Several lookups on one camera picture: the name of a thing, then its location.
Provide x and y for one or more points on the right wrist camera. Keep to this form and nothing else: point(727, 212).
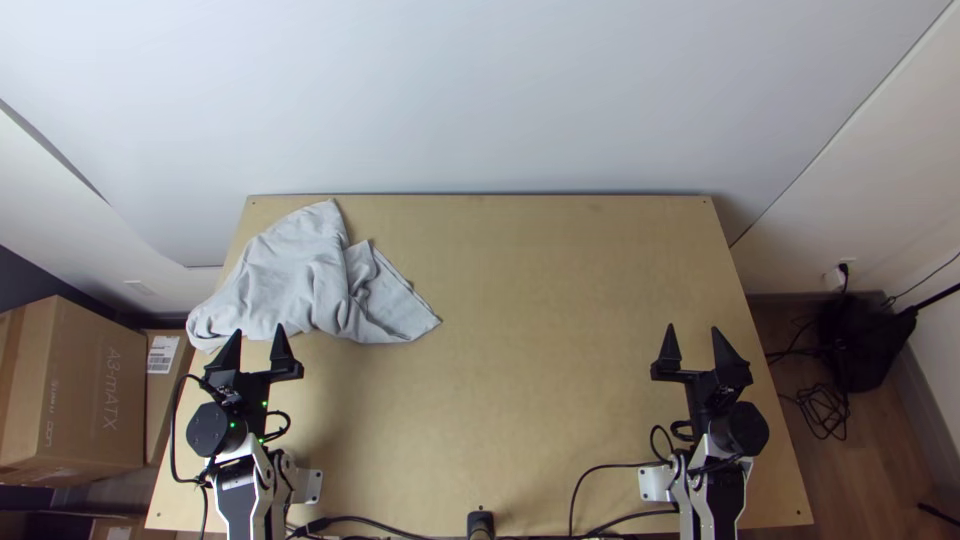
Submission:
point(726, 392)

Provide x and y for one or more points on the large cardboard box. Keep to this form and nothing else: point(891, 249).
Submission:
point(67, 390)

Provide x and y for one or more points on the grey t-shirt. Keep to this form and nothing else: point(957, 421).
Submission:
point(300, 277)

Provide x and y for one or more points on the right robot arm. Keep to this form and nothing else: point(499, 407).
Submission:
point(739, 429)

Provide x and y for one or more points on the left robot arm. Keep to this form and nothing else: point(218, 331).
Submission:
point(214, 431)

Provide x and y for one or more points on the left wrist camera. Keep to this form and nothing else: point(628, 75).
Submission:
point(227, 396)

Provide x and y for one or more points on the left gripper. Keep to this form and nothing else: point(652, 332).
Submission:
point(255, 397)

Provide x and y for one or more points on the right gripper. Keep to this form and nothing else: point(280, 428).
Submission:
point(699, 397)

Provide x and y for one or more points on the black bag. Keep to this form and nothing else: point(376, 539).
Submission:
point(862, 341)

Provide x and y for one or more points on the white wall outlet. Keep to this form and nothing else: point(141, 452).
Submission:
point(836, 276)

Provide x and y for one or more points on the cardboard box with white label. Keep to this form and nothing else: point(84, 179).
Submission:
point(161, 390)

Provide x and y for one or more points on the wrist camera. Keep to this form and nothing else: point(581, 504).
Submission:
point(227, 396)
point(726, 392)

